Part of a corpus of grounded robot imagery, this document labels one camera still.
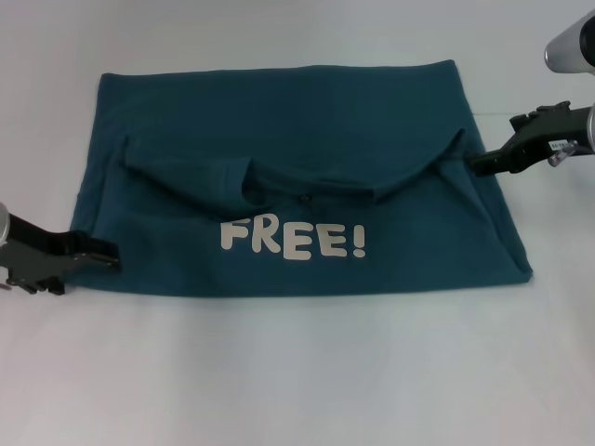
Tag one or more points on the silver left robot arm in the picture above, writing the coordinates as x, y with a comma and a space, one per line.
3, 225

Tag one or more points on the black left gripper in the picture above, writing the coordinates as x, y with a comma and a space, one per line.
37, 260

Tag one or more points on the teal blue t-shirt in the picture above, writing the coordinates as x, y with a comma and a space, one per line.
288, 186

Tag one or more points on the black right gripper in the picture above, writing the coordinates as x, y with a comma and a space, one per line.
548, 135

